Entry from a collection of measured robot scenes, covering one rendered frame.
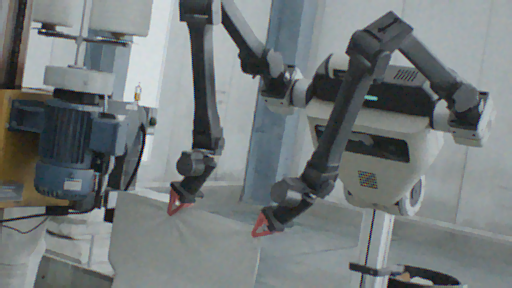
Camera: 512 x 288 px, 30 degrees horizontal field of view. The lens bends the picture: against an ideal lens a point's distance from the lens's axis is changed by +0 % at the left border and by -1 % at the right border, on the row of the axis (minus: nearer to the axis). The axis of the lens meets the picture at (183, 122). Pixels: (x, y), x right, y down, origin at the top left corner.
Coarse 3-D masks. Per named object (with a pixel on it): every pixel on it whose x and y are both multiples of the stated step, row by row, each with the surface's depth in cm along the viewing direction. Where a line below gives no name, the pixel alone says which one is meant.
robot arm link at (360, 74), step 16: (352, 48) 225; (352, 64) 223; (368, 64) 223; (384, 64) 219; (352, 80) 224; (368, 80) 224; (352, 96) 225; (336, 112) 229; (352, 112) 229; (336, 128) 230; (320, 144) 236; (336, 144) 233; (320, 160) 236; (336, 160) 236; (304, 176) 242; (320, 176) 236; (336, 176) 239
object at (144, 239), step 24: (120, 192) 277; (120, 216) 277; (144, 216) 273; (168, 216) 269; (192, 216) 264; (216, 216) 258; (120, 240) 277; (144, 240) 273; (168, 240) 269; (192, 240) 263; (216, 240) 258; (240, 240) 254; (120, 264) 277; (144, 264) 273; (168, 264) 268; (192, 264) 263; (216, 264) 257; (240, 264) 253
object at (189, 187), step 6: (180, 180) 267; (186, 180) 263; (192, 180) 262; (198, 180) 262; (204, 180) 264; (174, 186) 262; (180, 186) 263; (186, 186) 263; (192, 186) 262; (198, 186) 263; (180, 192) 261; (186, 192) 263; (192, 192) 263; (198, 192) 267
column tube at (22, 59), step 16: (0, 0) 246; (16, 0) 249; (32, 0) 254; (0, 16) 246; (32, 16) 255; (0, 32) 247; (0, 48) 247; (0, 64) 248; (0, 80) 249; (16, 80) 254; (0, 208) 257; (0, 224) 258
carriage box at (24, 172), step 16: (0, 96) 244; (16, 96) 247; (32, 96) 252; (48, 96) 257; (0, 112) 244; (0, 128) 244; (0, 144) 245; (16, 144) 250; (32, 144) 255; (0, 160) 245; (16, 160) 251; (32, 160) 256; (0, 176) 247; (16, 176) 252; (32, 176) 257; (32, 192) 258
